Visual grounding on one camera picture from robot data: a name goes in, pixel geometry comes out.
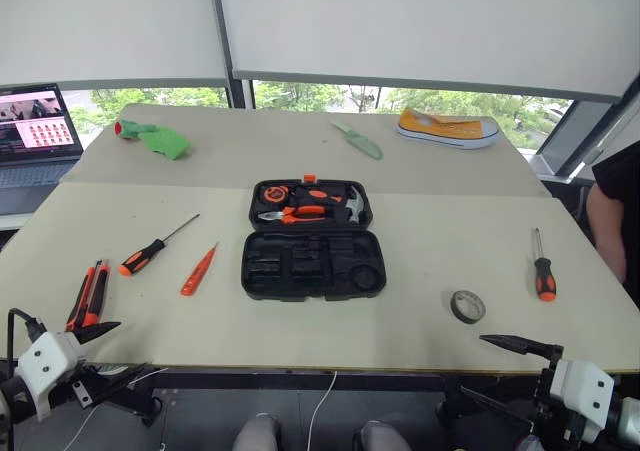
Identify green trowel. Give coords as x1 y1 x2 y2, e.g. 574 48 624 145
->
328 118 385 162

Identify grey laptop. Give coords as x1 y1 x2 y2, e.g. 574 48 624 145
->
0 82 85 218

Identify narrow white roller blind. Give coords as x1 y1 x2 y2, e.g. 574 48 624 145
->
0 0 232 91

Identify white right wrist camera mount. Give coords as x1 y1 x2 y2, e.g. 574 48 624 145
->
548 359 616 445

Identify green cloth bundle red end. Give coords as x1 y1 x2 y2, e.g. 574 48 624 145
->
113 118 193 162

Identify dark window frame post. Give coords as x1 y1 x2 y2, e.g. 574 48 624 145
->
207 0 254 110
535 73 640 178

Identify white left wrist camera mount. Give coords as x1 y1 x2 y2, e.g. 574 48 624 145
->
14 331 84 423

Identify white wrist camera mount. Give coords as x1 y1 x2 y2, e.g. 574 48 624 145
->
548 359 616 445
14 331 84 423

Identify yellow canvas sneaker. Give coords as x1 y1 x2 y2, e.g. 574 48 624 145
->
395 106 500 151

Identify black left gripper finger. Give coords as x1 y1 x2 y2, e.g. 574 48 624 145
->
74 321 123 345
88 362 151 407

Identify claw hammer orange black handle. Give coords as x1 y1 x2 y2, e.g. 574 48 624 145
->
294 185 370 224

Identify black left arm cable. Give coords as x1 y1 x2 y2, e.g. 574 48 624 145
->
6 307 49 373

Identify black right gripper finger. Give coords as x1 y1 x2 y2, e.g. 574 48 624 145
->
478 333 565 360
459 384 541 425

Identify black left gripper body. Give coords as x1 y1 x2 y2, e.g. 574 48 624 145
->
71 341 109 407

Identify black tool case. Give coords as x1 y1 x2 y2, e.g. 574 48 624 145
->
240 173 388 303

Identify grey rounded shape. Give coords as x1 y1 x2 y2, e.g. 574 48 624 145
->
355 419 412 451
231 412 282 451

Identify orange black tape measure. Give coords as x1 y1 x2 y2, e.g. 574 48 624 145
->
262 184 293 204

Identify thin long shaft screwdriver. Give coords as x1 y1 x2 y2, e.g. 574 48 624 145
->
118 213 202 278

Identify person in black shirt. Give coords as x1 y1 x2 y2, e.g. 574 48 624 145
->
585 140 640 308

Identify black table frame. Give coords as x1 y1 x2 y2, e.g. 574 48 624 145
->
142 367 551 422

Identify orange handled pliers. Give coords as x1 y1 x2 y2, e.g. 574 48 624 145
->
257 204 327 226
64 258 113 333

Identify thick short shaft screwdriver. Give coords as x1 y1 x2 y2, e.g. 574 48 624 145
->
531 226 558 303

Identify wide white roller blind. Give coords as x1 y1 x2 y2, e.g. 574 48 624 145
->
215 0 640 105

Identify orange voltage tester pen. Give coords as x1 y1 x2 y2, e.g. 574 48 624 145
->
179 240 221 298

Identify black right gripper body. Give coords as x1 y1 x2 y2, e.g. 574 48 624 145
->
530 355 562 441

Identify thin white cable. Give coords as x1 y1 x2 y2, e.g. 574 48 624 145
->
305 370 339 451

